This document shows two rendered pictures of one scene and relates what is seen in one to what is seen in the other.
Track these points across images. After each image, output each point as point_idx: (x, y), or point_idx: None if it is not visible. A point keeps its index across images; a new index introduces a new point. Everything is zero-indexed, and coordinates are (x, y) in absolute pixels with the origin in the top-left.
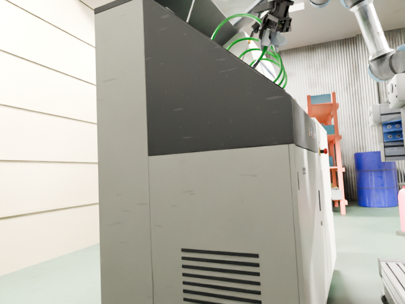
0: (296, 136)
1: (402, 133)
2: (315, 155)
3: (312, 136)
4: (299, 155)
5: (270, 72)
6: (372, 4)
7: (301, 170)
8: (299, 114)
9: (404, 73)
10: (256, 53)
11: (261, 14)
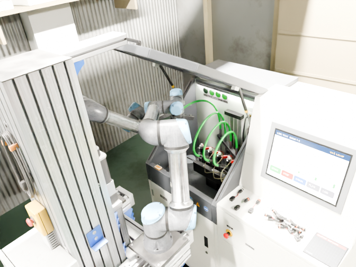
0: (152, 179)
1: (134, 217)
2: (202, 217)
3: (194, 203)
4: (156, 187)
5: (326, 147)
6: (168, 154)
7: (157, 193)
8: (160, 175)
9: (116, 187)
10: (273, 120)
11: (239, 92)
